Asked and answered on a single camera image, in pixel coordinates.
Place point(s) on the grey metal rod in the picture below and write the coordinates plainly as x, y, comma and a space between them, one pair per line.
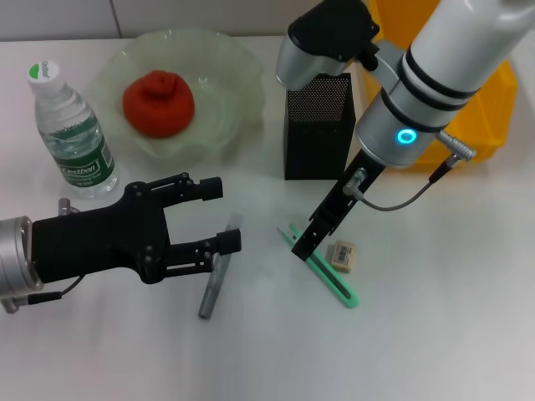
215, 284

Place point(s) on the black mesh pen holder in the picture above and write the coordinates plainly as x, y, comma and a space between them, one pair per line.
317, 142

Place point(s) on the green glass fruit plate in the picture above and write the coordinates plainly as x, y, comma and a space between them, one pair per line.
225, 104

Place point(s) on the beige eraser with barcode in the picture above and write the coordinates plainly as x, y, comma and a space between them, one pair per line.
343, 255

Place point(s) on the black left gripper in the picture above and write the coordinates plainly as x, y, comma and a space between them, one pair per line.
96, 242

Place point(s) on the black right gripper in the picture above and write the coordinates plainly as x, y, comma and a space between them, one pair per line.
342, 196

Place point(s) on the green utility knife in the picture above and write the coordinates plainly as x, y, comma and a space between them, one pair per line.
330, 275

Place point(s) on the yellow plastic bin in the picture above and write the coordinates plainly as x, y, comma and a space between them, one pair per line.
493, 117

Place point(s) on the clear water bottle green label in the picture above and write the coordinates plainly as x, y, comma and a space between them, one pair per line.
75, 138

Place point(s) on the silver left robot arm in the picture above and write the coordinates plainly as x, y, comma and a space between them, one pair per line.
16, 259

